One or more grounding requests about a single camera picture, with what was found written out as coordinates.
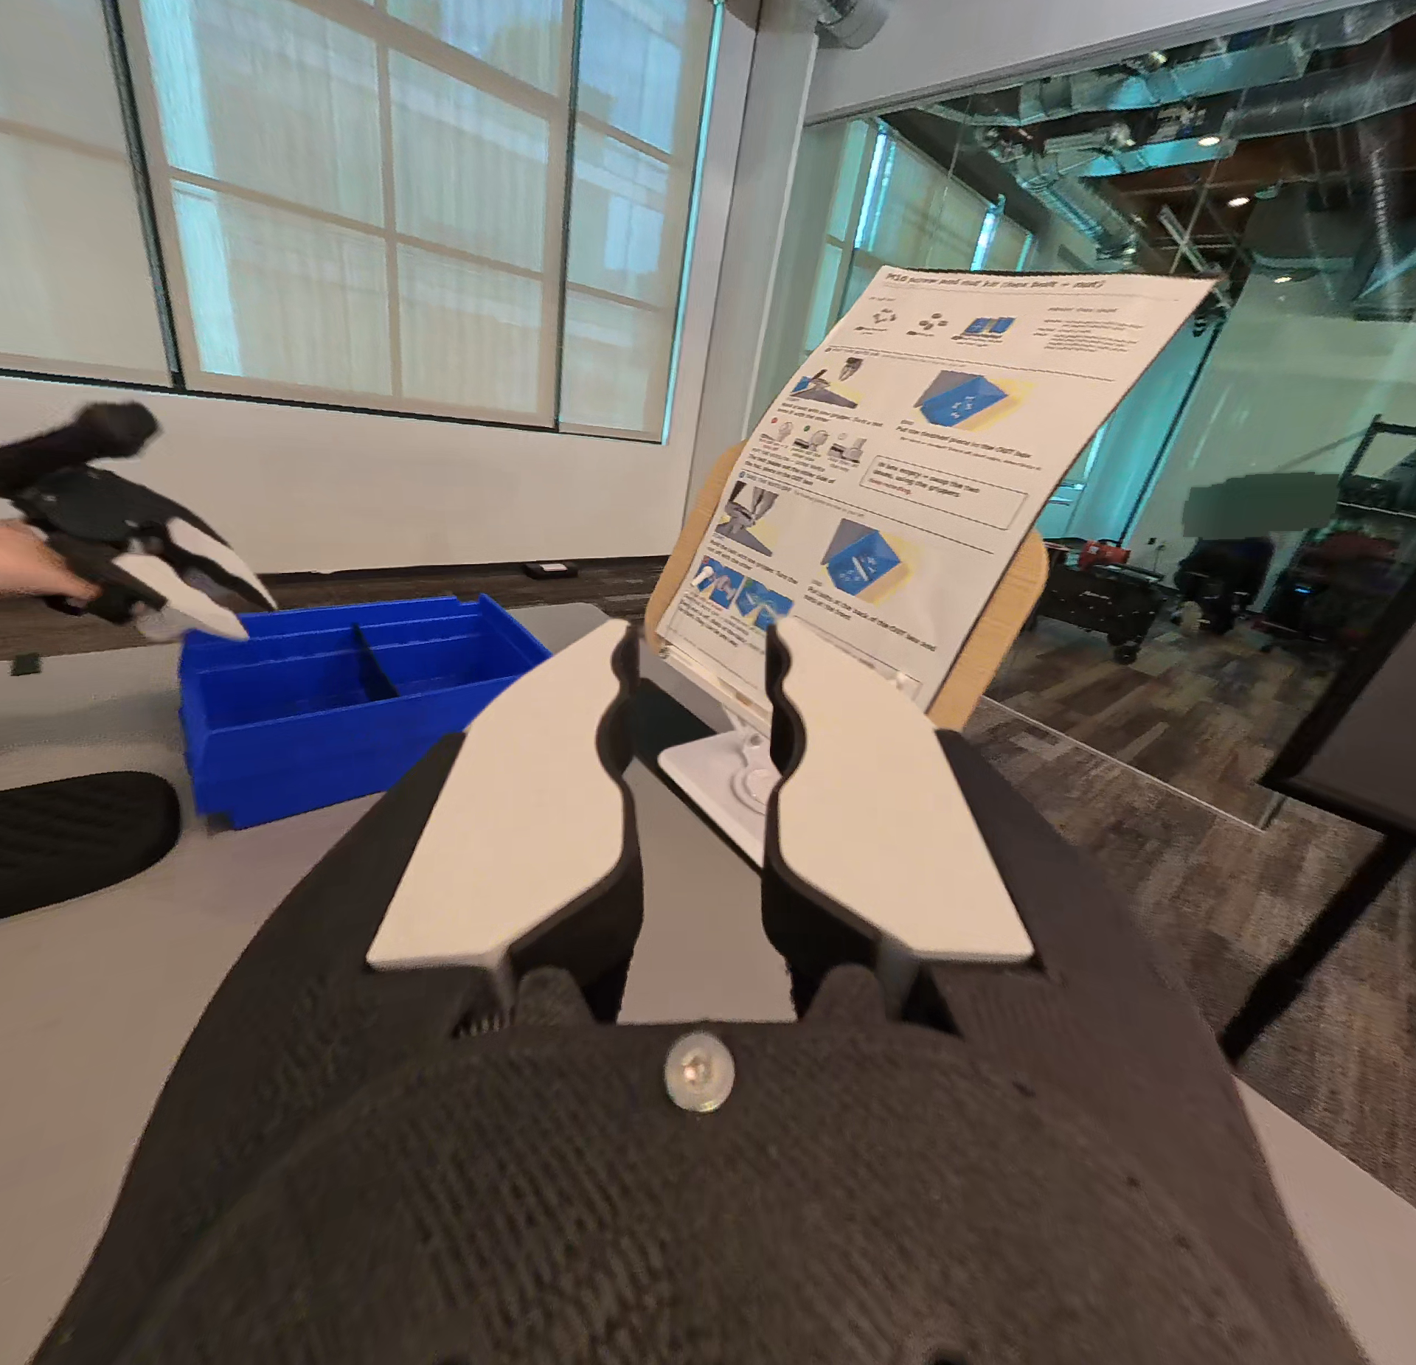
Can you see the black tool cart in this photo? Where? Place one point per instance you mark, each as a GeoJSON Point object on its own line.
{"type": "Point", "coordinates": [1105, 613]}

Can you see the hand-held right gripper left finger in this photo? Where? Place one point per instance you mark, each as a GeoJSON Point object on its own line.
{"type": "Point", "coordinates": [509, 811]}

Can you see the large grid window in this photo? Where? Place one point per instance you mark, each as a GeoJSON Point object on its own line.
{"type": "Point", "coordinates": [465, 171]}

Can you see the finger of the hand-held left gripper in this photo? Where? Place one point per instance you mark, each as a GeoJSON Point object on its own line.
{"type": "Point", "coordinates": [226, 569]}
{"type": "Point", "coordinates": [177, 602]}

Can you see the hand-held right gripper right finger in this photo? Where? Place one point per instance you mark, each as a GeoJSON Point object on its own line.
{"type": "Point", "coordinates": [896, 811]}

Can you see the blue plastic parts bin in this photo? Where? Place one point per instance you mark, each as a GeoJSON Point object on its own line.
{"type": "Point", "coordinates": [332, 756]}

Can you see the instruction sheet on stand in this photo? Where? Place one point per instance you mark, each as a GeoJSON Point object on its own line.
{"type": "Point", "coordinates": [940, 447]}

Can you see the black floor box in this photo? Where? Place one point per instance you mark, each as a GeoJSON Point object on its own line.
{"type": "Point", "coordinates": [551, 571]}

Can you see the black framed panel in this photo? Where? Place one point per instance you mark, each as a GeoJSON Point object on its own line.
{"type": "Point", "coordinates": [1361, 724]}

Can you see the black shelf rack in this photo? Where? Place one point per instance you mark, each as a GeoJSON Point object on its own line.
{"type": "Point", "coordinates": [1377, 524]}

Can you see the black chair armrest pad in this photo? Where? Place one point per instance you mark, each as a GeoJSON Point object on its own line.
{"type": "Point", "coordinates": [76, 834]}

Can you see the person's left hand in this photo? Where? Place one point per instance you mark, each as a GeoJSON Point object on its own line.
{"type": "Point", "coordinates": [33, 558]}

